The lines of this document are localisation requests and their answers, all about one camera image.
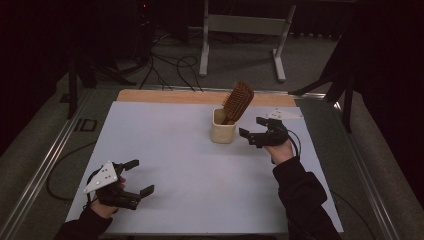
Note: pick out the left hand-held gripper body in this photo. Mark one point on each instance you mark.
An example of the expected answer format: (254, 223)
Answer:
(111, 196)

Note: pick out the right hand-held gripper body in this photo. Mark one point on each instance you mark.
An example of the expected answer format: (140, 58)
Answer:
(271, 135)

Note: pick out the cream square cup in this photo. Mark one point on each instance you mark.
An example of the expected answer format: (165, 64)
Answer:
(221, 133)

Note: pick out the brown wooden hairbrush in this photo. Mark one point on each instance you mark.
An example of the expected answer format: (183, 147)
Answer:
(237, 101)

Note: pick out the person's left hand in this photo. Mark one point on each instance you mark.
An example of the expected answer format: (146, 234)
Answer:
(104, 210)

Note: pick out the person's right hand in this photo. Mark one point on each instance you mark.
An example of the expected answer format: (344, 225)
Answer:
(281, 152)

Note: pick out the white table mat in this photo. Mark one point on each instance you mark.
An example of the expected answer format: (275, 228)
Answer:
(200, 180)

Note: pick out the wooden table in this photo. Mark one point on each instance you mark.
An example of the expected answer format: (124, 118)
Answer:
(173, 96)

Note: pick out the black metal stand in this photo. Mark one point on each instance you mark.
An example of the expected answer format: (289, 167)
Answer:
(347, 100)
(72, 86)

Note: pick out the white metal stand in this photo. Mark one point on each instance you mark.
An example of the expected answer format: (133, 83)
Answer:
(246, 25)

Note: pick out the dark equipment rack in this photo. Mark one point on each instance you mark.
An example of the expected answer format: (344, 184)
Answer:
(133, 30)

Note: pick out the aluminium rail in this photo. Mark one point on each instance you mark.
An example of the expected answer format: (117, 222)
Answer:
(40, 173)
(366, 173)

